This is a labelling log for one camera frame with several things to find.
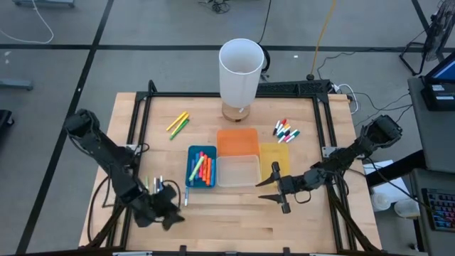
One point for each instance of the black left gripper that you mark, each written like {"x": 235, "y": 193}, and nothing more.
{"x": 151, "y": 211}

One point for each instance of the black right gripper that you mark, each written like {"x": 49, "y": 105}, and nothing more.
{"x": 296, "y": 183}

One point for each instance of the black dry-erase marker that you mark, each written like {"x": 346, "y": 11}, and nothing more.
{"x": 158, "y": 185}

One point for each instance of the yellow plastic bin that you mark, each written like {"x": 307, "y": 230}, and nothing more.
{"x": 275, "y": 156}

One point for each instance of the clear plastic bin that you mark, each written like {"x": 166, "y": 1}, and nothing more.
{"x": 238, "y": 172}

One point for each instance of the purple thick highlighter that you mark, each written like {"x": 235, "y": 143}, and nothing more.
{"x": 192, "y": 167}

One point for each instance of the orange thick highlighter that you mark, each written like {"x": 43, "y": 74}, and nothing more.
{"x": 209, "y": 172}
{"x": 205, "y": 167}

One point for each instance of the blue plastic bin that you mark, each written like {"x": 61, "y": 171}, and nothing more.
{"x": 188, "y": 153}

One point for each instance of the black cap mini marker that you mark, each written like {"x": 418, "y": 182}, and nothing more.
{"x": 284, "y": 133}
{"x": 276, "y": 128}

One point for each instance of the teal cap mini marker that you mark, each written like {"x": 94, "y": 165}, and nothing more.
{"x": 294, "y": 137}

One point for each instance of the orange plastic bin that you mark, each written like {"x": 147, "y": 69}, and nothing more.
{"x": 238, "y": 142}

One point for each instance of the pink thick highlighter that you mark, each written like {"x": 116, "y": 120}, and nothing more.
{"x": 201, "y": 156}

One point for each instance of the orange cap mini marker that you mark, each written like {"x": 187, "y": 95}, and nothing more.
{"x": 285, "y": 128}

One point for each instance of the green slim highlighter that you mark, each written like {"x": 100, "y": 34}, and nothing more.
{"x": 180, "y": 129}

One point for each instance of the yellow-green slim highlighter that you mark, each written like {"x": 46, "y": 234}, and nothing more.
{"x": 180, "y": 125}

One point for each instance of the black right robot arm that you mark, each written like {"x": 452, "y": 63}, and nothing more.
{"x": 346, "y": 156}

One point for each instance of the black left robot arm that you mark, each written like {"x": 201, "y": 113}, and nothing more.
{"x": 106, "y": 156}

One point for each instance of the black perforated plate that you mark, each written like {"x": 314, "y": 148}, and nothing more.
{"x": 295, "y": 87}

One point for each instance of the white bowl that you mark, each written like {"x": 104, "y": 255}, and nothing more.
{"x": 380, "y": 201}
{"x": 407, "y": 208}

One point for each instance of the white shade wooden base lamp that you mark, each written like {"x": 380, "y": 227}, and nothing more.
{"x": 240, "y": 71}

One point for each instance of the white paper sheet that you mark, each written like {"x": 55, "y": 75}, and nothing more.
{"x": 396, "y": 186}

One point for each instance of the dark grey desk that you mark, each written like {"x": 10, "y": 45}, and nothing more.
{"x": 426, "y": 241}

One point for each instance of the black keyboard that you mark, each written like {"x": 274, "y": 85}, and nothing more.
{"x": 442, "y": 209}

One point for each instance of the black device with labels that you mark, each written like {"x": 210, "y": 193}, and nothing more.
{"x": 439, "y": 103}

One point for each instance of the grey metal bar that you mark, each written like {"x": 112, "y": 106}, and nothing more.
{"x": 16, "y": 84}

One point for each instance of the monitor with blue screen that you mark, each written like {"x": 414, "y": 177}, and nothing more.
{"x": 446, "y": 69}

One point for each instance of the black fan on stand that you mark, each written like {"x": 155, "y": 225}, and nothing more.
{"x": 439, "y": 32}

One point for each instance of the black aluminium table frame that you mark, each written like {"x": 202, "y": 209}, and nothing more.
{"x": 177, "y": 94}

